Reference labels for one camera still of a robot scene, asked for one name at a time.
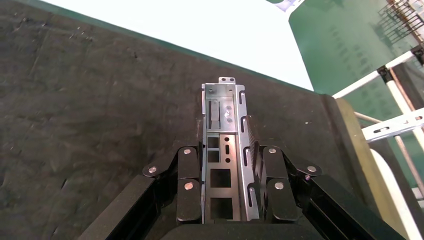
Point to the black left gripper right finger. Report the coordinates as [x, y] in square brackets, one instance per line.
[280, 198]

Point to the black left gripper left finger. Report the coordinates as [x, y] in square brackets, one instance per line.
[188, 198]

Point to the channel metal bracket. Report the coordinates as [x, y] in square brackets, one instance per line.
[228, 109]

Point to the black felt-lined container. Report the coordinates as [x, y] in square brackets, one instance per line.
[82, 99]

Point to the white slotted-angle shelf rack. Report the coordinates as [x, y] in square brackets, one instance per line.
[394, 125]

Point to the white pipe cart frame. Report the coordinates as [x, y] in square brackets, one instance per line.
[361, 84]

